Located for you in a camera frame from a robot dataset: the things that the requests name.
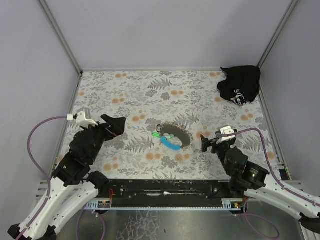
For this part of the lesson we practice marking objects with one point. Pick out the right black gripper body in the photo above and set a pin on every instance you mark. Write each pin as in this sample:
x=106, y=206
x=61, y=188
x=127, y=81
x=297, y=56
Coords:
x=211, y=144

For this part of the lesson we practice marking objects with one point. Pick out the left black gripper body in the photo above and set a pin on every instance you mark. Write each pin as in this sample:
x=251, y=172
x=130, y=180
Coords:
x=105, y=128

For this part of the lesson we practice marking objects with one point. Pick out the blue keyring handle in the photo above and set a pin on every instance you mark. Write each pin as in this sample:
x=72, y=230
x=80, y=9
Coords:
x=169, y=145

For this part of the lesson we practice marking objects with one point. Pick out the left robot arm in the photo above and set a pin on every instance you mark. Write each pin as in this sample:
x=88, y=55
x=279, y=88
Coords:
x=72, y=184

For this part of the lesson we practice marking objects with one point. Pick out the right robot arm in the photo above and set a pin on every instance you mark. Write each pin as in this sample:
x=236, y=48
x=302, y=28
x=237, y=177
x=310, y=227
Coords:
x=253, y=181

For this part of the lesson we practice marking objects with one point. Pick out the green key tag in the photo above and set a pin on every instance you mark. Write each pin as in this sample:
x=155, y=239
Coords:
x=156, y=134

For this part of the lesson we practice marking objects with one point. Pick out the dark blue key tag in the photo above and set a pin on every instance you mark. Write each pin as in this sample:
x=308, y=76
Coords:
x=158, y=128

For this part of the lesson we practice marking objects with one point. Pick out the floral table mat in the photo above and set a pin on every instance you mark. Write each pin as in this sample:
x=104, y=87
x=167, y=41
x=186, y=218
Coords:
x=187, y=99

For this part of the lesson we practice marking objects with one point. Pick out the black cloth bag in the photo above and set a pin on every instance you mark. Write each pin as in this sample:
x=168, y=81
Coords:
x=241, y=85

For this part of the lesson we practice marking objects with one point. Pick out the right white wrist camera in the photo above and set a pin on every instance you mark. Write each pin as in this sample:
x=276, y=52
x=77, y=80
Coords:
x=226, y=133

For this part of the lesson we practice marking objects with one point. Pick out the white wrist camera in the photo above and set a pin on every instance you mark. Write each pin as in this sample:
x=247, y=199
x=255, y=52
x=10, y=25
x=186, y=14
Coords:
x=82, y=118
x=226, y=133

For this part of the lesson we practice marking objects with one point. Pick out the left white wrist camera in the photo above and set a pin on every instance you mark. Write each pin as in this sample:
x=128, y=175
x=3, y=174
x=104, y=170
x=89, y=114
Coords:
x=82, y=118

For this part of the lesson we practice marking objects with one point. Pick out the white cable duct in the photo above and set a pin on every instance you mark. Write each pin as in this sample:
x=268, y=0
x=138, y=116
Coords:
x=97, y=205

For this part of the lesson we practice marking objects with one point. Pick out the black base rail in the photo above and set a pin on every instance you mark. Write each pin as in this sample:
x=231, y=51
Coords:
x=168, y=193

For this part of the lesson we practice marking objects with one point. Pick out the left aluminium frame post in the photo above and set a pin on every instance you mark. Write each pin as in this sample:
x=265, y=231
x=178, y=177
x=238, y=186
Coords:
x=59, y=35

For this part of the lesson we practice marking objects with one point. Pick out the aluminium frame post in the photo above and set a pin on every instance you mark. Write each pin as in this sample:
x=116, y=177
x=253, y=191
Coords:
x=280, y=27
x=59, y=35

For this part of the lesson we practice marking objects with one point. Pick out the right aluminium frame post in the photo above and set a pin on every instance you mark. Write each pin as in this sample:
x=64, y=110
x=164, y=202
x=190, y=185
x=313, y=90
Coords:
x=280, y=27

